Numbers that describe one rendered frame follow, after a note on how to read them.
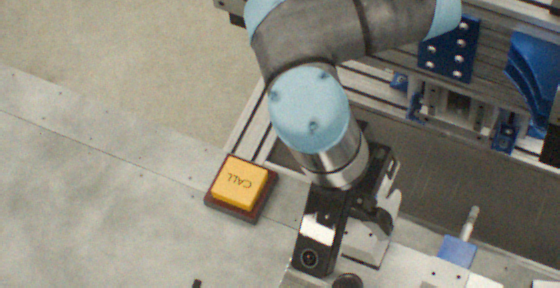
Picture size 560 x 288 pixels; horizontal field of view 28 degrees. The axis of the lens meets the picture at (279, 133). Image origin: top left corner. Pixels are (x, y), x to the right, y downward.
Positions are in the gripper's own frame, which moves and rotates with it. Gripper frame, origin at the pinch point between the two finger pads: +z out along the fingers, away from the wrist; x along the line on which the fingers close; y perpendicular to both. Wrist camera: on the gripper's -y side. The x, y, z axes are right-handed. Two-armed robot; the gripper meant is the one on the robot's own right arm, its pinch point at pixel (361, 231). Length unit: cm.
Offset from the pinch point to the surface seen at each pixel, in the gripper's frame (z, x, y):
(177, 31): 92, 89, 53
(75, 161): 8.0, 46.1, -2.5
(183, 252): 9.9, 25.3, -8.9
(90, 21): 88, 110, 47
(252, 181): 8.7, 19.8, 3.6
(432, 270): 3.9, -9.2, -0.8
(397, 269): 5.8, -4.6, -1.8
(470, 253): 6.2, -12.4, 3.4
